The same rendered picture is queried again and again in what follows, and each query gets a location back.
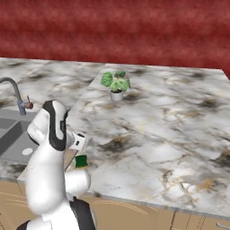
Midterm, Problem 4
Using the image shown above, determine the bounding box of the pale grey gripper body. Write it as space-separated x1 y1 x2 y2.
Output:
83 137 93 151

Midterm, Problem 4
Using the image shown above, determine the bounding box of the green sponge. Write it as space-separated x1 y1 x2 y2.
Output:
75 154 89 169

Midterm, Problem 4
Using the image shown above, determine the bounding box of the tan wooden cutting board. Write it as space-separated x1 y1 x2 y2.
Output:
63 148 79 173

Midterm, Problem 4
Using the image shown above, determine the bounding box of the green plant in white pot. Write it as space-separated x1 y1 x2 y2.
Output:
100 70 132 103

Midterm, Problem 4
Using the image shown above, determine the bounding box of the grey sink basin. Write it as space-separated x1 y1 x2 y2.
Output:
0 109 42 164

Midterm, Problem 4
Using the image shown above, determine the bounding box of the tan wide drawer front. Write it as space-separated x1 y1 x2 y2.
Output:
78 195 176 230

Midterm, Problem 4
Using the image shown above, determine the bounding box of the grey curved tap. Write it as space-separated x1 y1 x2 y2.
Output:
0 76 34 117

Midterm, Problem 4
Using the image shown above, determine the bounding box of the tan cupboard front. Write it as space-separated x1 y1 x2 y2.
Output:
0 179 30 230
172 209 230 230

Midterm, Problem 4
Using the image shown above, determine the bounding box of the silver cupboard handle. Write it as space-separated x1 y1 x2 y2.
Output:
216 221 230 230

